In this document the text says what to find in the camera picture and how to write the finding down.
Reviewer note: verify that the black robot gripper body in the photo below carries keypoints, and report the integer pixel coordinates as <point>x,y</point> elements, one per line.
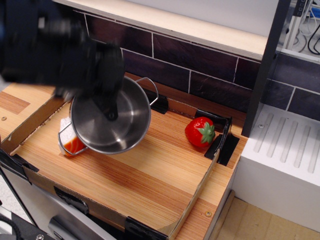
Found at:
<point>42,44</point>

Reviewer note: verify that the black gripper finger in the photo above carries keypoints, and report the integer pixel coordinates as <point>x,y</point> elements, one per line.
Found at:
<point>107,104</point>

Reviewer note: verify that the shiny metal pot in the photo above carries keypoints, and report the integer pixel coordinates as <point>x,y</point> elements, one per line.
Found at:
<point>107,124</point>

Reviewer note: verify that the cardboard fence with black tape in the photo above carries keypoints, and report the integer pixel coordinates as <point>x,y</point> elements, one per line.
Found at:
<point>164,182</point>

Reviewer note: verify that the toy salmon sushi piece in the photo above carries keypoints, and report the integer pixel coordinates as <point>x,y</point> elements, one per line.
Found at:
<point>69,144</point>

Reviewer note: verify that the red toy strawberry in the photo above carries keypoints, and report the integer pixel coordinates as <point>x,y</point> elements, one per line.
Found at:
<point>200,131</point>

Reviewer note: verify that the white dish drainer block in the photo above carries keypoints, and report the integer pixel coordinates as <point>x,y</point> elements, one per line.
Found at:
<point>279,168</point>

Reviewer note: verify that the silver drawer handle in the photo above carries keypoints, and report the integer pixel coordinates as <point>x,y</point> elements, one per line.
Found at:
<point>59,231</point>

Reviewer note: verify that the dark shelf frame with board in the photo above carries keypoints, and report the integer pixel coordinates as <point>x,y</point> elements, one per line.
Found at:
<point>219,37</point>

